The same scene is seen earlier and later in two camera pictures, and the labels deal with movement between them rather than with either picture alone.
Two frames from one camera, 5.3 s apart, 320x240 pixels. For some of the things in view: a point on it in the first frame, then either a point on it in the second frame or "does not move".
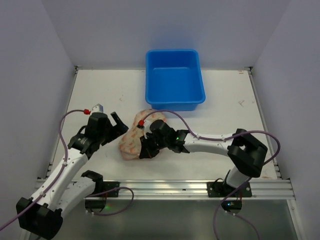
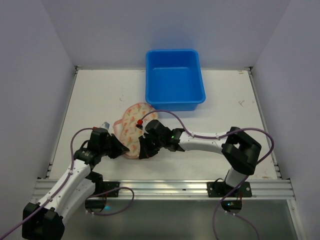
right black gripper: x=147 y=146 does not move
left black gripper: x=113 y=128 to x=111 y=145
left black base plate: x=101 y=203 does not move
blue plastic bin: x=173 y=79 does not move
